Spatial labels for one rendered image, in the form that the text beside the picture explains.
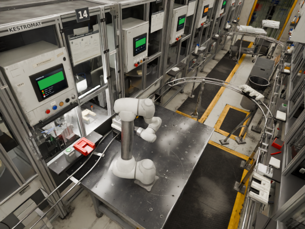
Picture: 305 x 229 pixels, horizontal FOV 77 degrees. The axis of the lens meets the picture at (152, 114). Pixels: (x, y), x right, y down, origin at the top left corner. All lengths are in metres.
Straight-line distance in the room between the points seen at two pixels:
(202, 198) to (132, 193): 1.14
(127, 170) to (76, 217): 1.09
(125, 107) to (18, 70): 0.71
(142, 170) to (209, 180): 1.40
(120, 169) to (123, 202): 0.30
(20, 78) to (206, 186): 2.41
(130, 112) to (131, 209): 0.85
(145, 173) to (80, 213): 1.16
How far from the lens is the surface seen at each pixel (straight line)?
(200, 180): 2.89
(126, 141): 1.63
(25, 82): 1.47
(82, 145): 1.95
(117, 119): 2.16
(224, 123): 3.87
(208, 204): 2.74
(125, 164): 1.74
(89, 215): 2.62
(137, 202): 1.87
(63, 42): 1.58
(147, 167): 1.73
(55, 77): 1.54
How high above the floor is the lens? 2.37
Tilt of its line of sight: 40 degrees down
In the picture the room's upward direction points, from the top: 5 degrees clockwise
